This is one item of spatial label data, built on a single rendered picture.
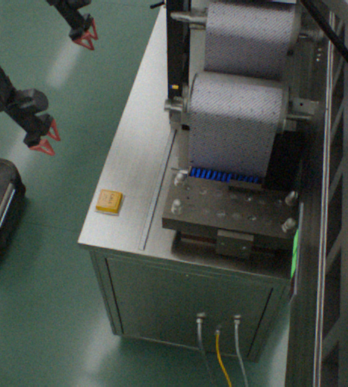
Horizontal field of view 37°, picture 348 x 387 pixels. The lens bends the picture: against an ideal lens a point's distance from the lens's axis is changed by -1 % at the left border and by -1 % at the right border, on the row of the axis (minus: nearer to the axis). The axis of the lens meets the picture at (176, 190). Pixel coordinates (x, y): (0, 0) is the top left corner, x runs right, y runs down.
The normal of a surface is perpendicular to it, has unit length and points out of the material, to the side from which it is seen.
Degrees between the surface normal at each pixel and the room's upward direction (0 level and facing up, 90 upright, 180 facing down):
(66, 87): 0
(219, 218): 0
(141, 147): 0
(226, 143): 90
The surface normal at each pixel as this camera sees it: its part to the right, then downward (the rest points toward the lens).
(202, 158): -0.20, 0.80
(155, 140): 0.00, -0.58
